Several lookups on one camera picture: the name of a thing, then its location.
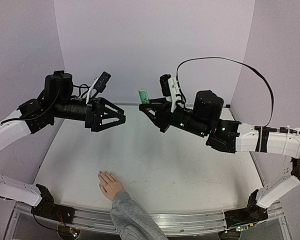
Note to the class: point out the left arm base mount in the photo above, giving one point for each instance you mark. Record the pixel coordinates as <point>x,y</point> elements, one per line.
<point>54,212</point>

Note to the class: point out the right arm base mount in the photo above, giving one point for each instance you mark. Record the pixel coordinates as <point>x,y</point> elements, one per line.
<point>240,217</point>

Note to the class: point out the aluminium front rail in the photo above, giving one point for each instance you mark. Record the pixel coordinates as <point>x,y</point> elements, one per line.
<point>172,224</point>

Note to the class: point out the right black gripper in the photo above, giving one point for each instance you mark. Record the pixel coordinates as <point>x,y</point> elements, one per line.
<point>170,117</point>

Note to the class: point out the nail polish bottle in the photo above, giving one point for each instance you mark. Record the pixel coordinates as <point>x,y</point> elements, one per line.
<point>145,101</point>

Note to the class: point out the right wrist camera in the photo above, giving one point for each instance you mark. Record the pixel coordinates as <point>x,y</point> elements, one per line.
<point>171,90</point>

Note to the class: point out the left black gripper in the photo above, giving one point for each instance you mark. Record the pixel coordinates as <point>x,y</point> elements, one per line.
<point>94,120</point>

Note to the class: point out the white nail polish cap brush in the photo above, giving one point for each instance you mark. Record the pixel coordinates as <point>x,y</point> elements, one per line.
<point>143,94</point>

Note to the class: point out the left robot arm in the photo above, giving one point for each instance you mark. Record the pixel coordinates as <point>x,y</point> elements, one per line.
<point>55,101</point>

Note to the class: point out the mannequin hand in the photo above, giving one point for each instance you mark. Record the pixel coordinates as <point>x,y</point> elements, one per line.
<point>109,185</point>

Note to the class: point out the grey sleeved forearm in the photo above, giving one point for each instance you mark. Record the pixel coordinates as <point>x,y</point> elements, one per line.
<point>132,222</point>

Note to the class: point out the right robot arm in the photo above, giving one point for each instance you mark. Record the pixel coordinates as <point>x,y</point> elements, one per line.
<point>230,136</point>

